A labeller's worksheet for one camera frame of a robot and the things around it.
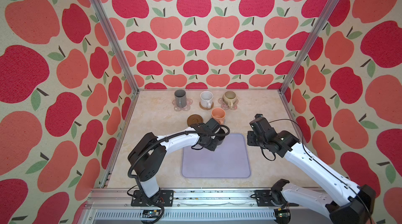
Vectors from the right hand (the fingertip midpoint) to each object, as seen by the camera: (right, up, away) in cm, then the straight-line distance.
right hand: (254, 135), depth 78 cm
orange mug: (-15, +9, +26) cm, 31 cm away
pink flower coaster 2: (-10, +15, +32) cm, 37 cm away
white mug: (-23, +20, +29) cm, 42 cm away
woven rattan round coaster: (-24, +13, +30) cm, 40 cm away
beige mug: (-8, +20, +27) cm, 34 cm away
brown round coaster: (-32, +6, +26) cm, 41 cm away
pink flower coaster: (-36, +18, +35) cm, 53 cm away
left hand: (-18, -8, +7) cm, 21 cm away
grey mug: (-41, +20, +24) cm, 51 cm away
